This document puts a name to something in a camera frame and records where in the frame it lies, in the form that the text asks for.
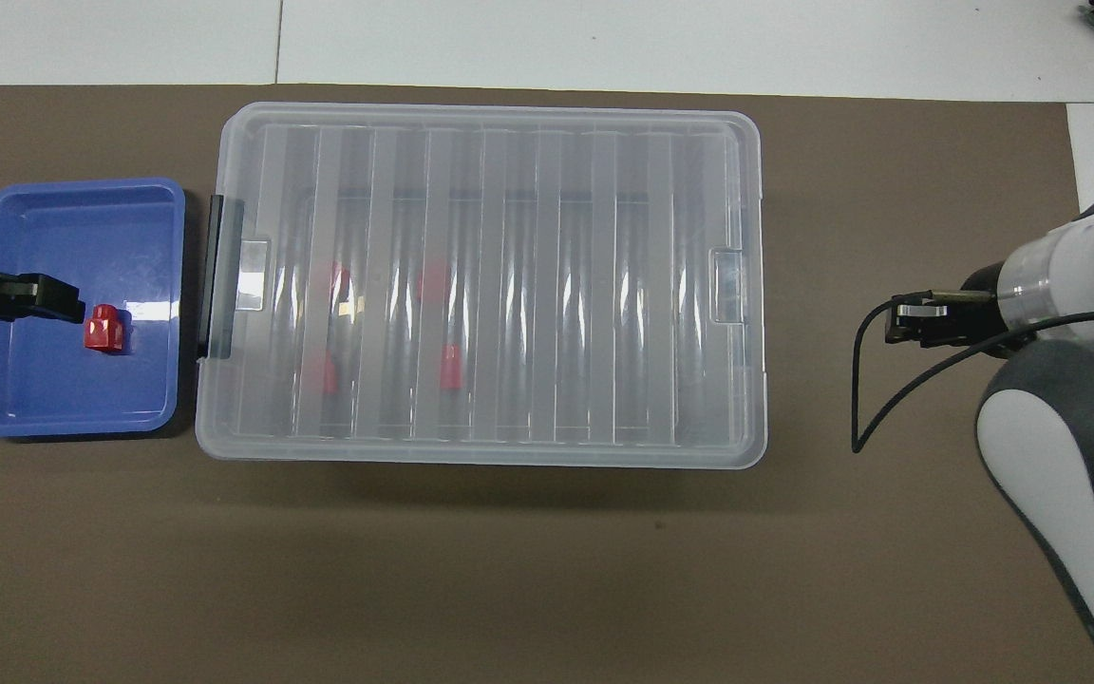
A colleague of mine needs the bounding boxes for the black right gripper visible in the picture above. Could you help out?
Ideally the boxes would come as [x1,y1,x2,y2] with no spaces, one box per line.
[883,260,1015,358]

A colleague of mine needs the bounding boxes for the clear ribbed plastic lid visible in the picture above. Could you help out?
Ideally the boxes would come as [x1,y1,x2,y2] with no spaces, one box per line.
[196,101,769,470]

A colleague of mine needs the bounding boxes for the blue plastic tray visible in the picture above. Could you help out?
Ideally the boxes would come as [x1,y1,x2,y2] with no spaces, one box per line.
[0,177,188,439]

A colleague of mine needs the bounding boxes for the clear plastic storage box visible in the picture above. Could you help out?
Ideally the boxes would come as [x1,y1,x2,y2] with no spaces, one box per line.
[194,109,768,468]

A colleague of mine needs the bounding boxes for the brown table mat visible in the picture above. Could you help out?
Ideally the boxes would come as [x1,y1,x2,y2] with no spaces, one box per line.
[0,84,1094,684]

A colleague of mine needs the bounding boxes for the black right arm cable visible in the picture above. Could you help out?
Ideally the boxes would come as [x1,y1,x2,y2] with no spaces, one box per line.
[851,294,1094,454]

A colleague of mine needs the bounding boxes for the black box latch handle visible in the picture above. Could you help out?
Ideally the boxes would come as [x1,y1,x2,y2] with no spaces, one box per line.
[197,195,246,361]

